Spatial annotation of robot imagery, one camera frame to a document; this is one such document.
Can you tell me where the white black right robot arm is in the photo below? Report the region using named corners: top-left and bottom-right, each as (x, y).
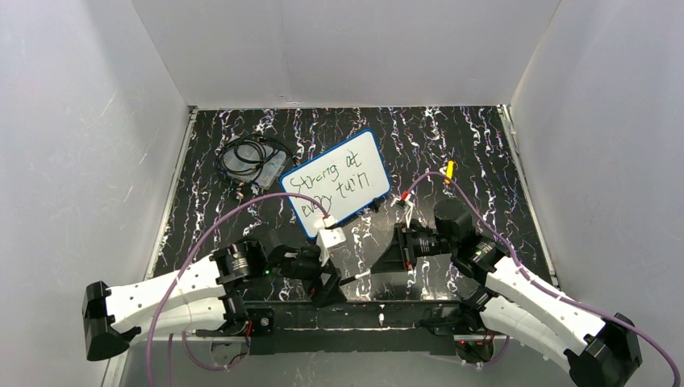
top-left (370, 199), bottom-right (643, 386)

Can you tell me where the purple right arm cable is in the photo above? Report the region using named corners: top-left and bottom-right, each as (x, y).
top-left (403, 171), bottom-right (682, 387)

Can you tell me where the clear plastic parts box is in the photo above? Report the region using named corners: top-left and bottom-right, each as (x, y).
top-left (215, 138), bottom-right (290, 189)

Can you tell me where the white marker pen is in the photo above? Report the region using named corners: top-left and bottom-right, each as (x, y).
top-left (352, 270), bottom-right (371, 281)

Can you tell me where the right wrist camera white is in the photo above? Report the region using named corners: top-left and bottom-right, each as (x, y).
top-left (391, 191), bottom-right (415, 227)

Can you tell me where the yellow handled screwdriver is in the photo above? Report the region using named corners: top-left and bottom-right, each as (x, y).
top-left (444, 160), bottom-right (455, 183)

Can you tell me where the aluminium frame rail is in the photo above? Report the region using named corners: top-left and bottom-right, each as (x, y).
top-left (101, 302), bottom-right (607, 387)

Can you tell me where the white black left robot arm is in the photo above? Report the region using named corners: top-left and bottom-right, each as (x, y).
top-left (81, 237), bottom-right (347, 362)

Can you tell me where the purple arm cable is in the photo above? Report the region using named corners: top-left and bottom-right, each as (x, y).
top-left (145, 192), bottom-right (332, 387)
top-left (403, 171), bottom-right (682, 387)

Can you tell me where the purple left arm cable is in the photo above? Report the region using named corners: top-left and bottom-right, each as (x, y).
top-left (145, 192), bottom-right (332, 387)

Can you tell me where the blue framed whiteboard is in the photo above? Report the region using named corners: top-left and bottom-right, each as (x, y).
top-left (279, 129), bottom-right (391, 222)

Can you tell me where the black ethernet cable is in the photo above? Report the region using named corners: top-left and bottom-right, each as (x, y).
top-left (215, 133), bottom-right (298, 185)

